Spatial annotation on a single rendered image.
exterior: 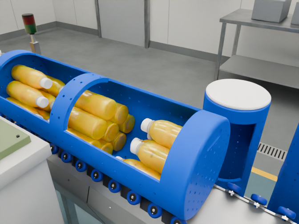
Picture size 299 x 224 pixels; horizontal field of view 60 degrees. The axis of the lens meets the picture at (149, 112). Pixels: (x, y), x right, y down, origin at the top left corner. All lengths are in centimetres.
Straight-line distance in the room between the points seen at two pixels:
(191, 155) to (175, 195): 10
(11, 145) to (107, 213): 38
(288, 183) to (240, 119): 46
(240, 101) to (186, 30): 341
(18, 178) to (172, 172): 38
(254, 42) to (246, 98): 298
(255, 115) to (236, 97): 11
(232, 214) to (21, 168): 59
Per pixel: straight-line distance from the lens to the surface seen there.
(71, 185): 99
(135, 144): 72
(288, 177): 143
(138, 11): 487
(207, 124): 61
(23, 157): 71
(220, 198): 87
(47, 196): 84
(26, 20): 170
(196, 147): 58
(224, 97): 116
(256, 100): 118
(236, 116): 112
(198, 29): 438
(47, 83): 104
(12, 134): 76
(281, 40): 405
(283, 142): 281
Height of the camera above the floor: 158
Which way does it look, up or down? 32 degrees down
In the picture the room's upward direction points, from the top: straight up
